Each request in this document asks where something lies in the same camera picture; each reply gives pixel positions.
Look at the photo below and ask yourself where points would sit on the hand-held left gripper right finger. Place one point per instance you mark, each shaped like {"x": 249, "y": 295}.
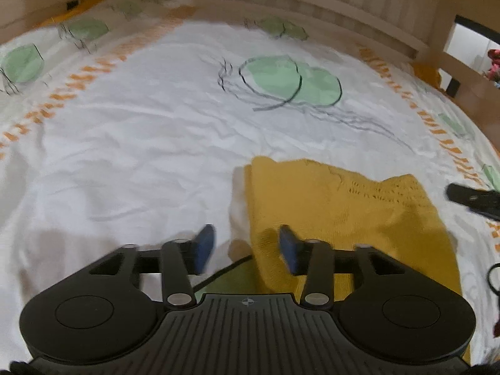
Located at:
{"x": 291, "y": 250}

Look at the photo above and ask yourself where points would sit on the wooden bed frame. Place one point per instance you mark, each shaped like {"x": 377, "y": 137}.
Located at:
{"x": 437, "y": 19}

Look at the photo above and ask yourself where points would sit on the mustard yellow knit sweater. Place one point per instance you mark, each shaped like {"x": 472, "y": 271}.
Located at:
{"x": 336, "y": 218}

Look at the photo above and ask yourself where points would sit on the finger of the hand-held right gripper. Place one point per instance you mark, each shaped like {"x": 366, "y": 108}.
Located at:
{"x": 472, "y": 199}

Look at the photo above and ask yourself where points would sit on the pile of colourful clothes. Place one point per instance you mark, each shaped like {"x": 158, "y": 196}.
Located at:
{"x": 495, "y": 64}

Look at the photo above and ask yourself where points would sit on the white leaf-print bedsheet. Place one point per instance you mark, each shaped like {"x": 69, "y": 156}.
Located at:
{"x": 156, "y": 136}

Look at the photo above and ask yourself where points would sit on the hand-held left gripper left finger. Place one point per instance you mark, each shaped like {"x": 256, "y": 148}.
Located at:
{"x": 204, "y": 248}

